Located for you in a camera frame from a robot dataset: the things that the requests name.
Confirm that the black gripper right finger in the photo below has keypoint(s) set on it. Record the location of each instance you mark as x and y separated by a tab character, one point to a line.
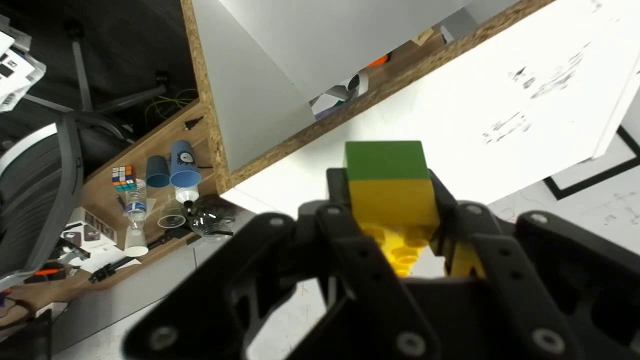
532	266

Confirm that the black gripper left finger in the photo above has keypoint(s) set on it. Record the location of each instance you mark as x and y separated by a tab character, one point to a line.
320	240

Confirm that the yellow sponge with green top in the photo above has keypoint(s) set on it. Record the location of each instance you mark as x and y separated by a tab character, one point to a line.
391	193

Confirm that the white mug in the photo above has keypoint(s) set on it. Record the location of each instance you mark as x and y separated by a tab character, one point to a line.
341	97

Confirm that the blue bottle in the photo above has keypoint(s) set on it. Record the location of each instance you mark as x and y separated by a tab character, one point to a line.
185	166

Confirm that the blue cup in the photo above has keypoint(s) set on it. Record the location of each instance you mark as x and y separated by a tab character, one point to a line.
158	172

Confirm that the plastic water bottle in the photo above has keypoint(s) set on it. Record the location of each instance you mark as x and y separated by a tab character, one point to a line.
134	220

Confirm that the orange small object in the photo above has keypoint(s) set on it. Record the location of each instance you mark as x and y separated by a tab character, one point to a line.
378	63

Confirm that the rubik's cube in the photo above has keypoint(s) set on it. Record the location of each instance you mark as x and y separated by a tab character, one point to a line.
123	179

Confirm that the wooden table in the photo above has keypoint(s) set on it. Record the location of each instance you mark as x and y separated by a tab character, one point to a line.
101	226

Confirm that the white open shelf unit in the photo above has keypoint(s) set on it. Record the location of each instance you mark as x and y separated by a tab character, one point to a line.
412	41

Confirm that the grey mesh office chair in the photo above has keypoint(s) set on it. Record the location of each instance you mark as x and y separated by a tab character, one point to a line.
40	193

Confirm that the white perforated panel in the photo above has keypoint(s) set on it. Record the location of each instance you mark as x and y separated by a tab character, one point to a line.
16	71

